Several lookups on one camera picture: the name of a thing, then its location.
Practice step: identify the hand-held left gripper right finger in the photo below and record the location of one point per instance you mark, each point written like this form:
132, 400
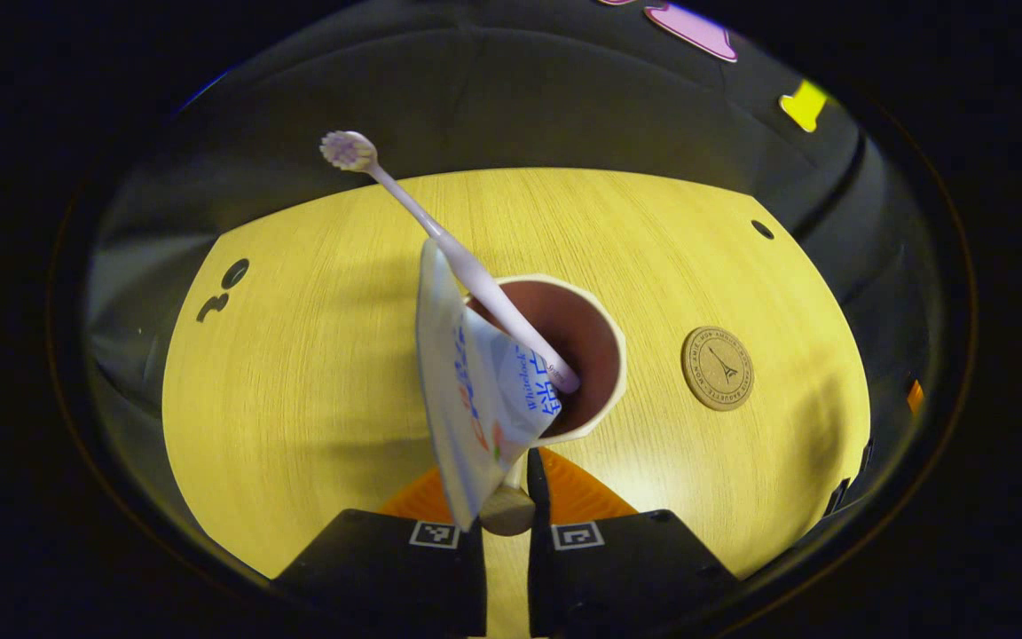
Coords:
536, 568

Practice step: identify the pink toothbrush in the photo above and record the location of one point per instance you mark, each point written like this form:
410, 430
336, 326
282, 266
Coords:
475, 275

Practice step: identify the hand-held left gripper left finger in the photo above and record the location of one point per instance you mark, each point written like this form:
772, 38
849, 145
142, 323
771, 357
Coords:
369, 568

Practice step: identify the black backdrop cloth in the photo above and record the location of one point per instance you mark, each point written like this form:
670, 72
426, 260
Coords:
520, 98

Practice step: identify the white toothpaste tube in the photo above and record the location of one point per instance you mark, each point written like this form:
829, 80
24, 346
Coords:
467, 399

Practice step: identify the round cork coaster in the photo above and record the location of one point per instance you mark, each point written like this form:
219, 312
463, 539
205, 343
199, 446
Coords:
718, 368

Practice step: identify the wooden desktop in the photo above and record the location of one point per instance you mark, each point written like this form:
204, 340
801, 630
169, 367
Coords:
316, 399

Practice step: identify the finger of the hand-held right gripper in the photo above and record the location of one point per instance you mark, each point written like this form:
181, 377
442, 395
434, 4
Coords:
915, 396

